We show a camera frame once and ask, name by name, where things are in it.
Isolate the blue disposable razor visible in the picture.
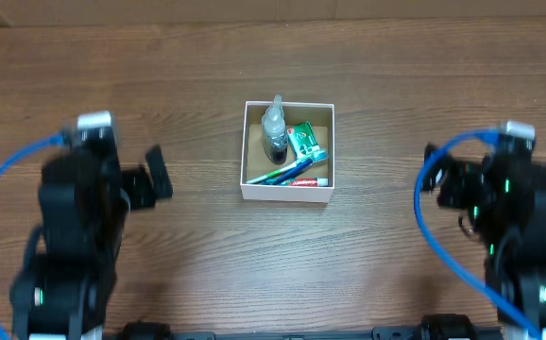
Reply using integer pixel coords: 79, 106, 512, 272
267, 159, 314, 185

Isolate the colgate toothpaste tube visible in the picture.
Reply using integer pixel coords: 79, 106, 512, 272
279, 178, 329, 187

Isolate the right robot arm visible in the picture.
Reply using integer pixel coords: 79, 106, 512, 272
414, 130, 546, 339

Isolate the white cardboard box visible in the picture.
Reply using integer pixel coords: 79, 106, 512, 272
240, 101, 335, 203

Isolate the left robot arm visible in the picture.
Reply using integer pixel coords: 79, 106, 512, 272
9, 127, 173, 339

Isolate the clear soap pump bottle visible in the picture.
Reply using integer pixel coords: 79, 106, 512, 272
262, 94, 288, 164

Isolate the green white soap packet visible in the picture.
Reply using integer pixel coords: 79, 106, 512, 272
287, 122, 320, 159

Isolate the green toothbrush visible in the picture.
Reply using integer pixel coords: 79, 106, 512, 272
247, 149, 328, 184

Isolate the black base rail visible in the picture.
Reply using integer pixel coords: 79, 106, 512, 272
103, 314, 503, 340

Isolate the right blue cable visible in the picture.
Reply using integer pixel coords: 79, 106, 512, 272
413, 128, 541, 339

